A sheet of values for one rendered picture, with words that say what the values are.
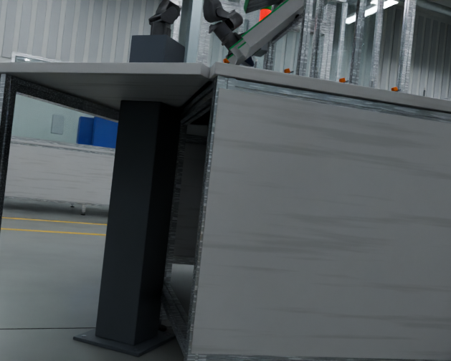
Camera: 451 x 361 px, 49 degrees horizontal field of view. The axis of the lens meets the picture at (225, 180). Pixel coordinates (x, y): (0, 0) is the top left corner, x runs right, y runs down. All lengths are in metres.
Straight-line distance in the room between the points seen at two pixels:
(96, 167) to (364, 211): 5.81
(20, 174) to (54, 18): 4.20
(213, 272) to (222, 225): 0.11
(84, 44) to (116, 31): 0.69
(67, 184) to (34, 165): 0.47
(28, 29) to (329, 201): 9.18
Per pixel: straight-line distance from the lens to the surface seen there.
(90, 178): 6.88
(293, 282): 1.25
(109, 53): 10.21
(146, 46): 1.77
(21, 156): 6.82
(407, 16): 3.12
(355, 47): 1.58
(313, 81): 1.26
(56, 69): 1.46
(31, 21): 10.21
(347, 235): 1.29
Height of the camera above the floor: 0.57
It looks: 1 degrees up
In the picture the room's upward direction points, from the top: 6 degrees clockwise
